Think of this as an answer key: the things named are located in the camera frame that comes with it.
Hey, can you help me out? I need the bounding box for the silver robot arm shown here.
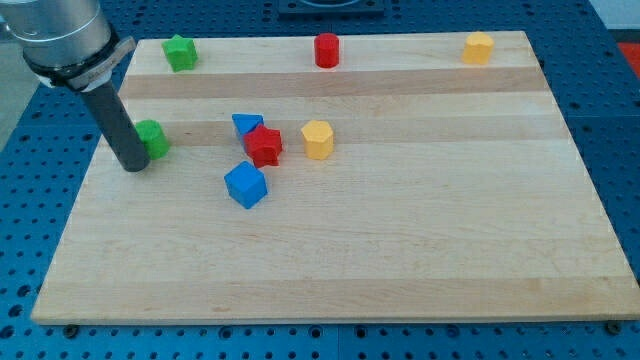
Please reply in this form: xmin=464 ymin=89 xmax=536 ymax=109
xmin=1 ymin=0 xmax=136 ymax=92

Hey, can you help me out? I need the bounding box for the red star block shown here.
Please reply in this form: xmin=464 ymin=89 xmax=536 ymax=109
xmin=243 ymin=125 xmax=283 ymax=168

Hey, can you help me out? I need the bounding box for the green star block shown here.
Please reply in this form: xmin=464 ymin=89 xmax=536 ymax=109
xmin=161 ymin=34 xmax=198 ymax=72

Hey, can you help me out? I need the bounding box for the yellow hexagon block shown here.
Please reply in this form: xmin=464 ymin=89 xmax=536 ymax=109
xmin=301 ymin=120 xmax=334 ymax=160

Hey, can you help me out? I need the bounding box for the blue cube block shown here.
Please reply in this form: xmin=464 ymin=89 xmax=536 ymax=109
xmin=224 ymin=161 xmax=268 ymax=209

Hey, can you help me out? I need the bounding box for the light wooden board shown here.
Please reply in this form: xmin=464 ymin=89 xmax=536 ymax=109
xmin=32 ymin=31 xmax=639 ymax=325

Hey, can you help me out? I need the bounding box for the blue triangle block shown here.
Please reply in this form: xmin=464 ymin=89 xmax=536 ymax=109
xmin=232 ymin=113 xmax=264 ymax=143

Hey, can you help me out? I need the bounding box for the red cylinder block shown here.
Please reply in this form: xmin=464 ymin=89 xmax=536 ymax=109
xmin=314 ymin=33 xmax=340 ymax=69

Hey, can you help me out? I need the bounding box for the green cylinder block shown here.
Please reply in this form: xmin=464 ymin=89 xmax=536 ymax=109
xmin=135 ymin=119 xmax=170 ymax=160

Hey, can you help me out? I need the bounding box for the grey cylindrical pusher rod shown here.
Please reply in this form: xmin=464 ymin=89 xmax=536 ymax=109
xmin=81 ymin=80 xmax=150 ymax=172

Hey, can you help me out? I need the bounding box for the yellow pentagon block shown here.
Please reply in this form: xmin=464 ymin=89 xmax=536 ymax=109
xmin=461 ymin=31 xmax=495 ymax=65

